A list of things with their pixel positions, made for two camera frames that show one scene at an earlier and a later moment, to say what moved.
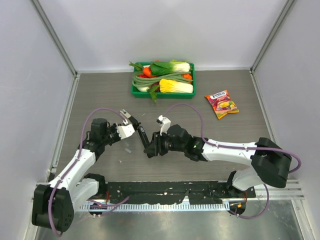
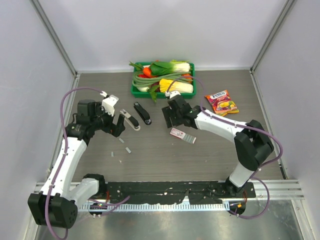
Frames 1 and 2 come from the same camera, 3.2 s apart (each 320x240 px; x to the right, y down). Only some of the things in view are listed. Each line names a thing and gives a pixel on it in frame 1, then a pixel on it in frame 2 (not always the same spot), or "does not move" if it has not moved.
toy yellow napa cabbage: [167, 85] does not move
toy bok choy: [173, 66] does not move
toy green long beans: [140, 79] does not move
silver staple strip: [128, 150] does not move
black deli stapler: [144, 138] to [143, 112]
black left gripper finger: [134, 122] to [120, 127]
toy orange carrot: [147, 71] does not move
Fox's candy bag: [222, 103] does not move
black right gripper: [155, 148] to [168, 112]
